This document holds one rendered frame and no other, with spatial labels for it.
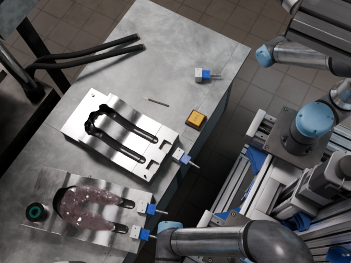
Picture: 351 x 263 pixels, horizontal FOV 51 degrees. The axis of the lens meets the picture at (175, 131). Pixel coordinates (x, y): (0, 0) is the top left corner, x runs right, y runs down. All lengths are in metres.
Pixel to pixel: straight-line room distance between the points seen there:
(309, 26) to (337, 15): 0.04
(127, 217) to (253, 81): 1.59
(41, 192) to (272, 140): 1.00
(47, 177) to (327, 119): 1.16
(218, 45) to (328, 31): 1.46
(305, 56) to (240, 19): 1.98
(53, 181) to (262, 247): 1.09
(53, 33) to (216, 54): 1.63
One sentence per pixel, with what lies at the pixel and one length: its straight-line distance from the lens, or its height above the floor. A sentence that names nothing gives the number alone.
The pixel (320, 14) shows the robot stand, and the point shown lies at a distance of 0.58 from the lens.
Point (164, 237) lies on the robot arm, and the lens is 1.09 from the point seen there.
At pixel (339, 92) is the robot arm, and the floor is 1.31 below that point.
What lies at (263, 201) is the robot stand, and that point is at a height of 0.95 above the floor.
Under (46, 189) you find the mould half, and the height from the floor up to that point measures 0.91.
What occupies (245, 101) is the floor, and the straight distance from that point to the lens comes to 2.75.
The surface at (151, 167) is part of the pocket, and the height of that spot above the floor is 0.86.
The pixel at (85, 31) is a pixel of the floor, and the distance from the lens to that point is 3.14.
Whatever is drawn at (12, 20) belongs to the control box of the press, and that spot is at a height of 1.12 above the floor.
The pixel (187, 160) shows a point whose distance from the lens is 1.68.
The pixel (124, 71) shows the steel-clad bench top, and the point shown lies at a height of 0.80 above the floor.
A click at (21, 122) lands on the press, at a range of 1.99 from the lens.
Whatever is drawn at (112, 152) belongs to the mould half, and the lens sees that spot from 1.68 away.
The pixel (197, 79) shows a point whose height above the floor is 0.83.
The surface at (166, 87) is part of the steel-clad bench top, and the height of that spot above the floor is 0.80.
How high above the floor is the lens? 2.46
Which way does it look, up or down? 70 degrees down
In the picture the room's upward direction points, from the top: 6 degrees counter-clockwise
